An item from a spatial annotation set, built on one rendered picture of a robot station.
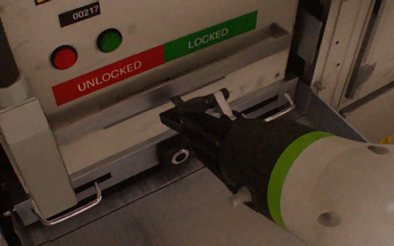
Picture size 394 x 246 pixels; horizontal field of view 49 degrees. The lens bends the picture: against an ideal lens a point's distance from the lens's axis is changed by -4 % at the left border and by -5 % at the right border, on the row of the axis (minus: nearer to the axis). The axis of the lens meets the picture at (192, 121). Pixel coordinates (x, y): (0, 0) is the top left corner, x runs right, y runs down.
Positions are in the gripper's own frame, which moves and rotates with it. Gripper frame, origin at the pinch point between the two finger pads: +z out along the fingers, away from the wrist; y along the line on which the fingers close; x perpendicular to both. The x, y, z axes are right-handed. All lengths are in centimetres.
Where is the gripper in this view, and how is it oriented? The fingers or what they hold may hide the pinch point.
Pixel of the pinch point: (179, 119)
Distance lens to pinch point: 60.6
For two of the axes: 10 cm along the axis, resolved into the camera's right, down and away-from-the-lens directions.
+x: 8.5, -3.9, 3.5
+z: -4.6, -2.1, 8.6
